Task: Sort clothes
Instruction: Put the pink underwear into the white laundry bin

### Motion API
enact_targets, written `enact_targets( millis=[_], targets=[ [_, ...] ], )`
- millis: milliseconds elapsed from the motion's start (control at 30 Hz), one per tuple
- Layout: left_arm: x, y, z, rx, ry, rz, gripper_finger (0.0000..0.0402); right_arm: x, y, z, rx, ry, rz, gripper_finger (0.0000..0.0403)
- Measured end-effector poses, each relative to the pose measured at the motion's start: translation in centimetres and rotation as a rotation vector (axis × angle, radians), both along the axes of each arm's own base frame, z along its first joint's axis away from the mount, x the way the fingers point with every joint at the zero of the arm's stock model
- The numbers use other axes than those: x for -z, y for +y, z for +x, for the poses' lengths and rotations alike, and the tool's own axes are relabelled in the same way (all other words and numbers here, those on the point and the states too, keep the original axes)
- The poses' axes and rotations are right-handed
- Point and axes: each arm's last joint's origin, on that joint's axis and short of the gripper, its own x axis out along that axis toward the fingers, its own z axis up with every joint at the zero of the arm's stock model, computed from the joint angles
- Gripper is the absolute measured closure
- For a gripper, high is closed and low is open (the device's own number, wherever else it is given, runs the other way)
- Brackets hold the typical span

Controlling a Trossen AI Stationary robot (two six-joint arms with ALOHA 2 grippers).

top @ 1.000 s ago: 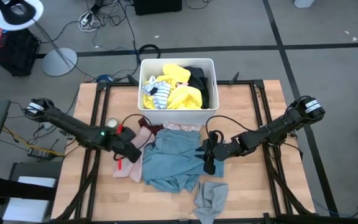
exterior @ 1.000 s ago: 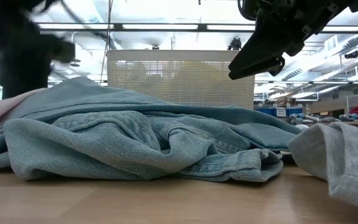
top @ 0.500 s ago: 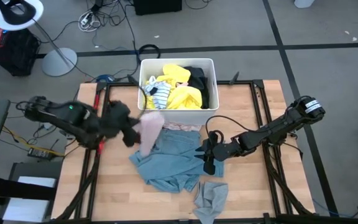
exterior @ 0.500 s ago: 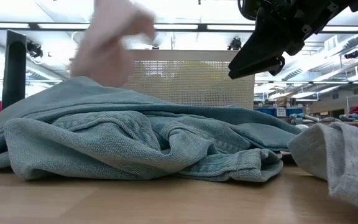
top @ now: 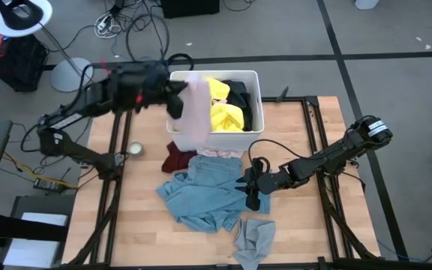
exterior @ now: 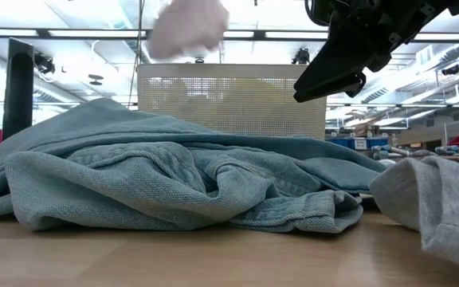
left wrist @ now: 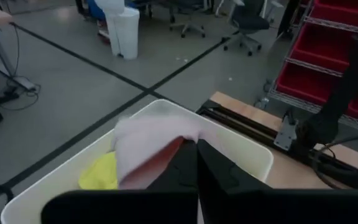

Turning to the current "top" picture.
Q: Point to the black aluminium table frame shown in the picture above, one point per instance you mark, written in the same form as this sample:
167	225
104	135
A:
294	100

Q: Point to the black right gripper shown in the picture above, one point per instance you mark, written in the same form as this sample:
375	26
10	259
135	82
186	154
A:
272	182

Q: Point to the tape roll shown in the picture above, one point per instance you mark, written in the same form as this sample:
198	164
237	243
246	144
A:
136	149

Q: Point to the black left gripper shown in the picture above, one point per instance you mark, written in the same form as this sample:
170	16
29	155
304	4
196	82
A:
141	86

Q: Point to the light pink garment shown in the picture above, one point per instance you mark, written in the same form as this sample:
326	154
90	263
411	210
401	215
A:
197	108

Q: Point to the black box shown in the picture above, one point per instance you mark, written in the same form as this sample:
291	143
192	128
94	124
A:
189	7

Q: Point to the maroon garment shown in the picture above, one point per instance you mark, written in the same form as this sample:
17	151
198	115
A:
176	161

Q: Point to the yellow garment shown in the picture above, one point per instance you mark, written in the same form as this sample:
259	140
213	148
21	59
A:
225	118

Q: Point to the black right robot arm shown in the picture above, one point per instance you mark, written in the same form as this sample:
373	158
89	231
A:
332	157

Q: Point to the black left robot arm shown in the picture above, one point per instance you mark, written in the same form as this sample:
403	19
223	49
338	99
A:
88	101

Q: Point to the light blue denim garment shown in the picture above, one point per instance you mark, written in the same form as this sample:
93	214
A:
208	195

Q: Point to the white floor lamp stand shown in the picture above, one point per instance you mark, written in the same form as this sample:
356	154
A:
71	75

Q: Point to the black power adapter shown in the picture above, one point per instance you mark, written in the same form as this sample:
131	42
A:
49	185

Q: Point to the pale pink white garment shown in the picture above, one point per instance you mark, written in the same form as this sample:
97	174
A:
219	153

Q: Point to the light grey garment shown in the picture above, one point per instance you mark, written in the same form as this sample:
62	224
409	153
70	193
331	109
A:
253	240

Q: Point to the dark charcoal elastic-waist shorts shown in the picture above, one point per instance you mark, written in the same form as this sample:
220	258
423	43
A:
240	97

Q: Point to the white floor object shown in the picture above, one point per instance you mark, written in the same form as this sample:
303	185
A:
366	3

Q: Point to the grey cabinet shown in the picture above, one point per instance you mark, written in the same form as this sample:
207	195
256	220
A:
43	204

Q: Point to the white perforated plastic basket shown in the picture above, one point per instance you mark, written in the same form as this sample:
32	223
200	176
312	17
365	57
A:
223	140

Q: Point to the white power strip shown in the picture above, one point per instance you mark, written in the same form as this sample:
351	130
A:
105	24

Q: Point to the black equipment case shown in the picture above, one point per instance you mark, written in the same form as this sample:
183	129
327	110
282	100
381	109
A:
21	63

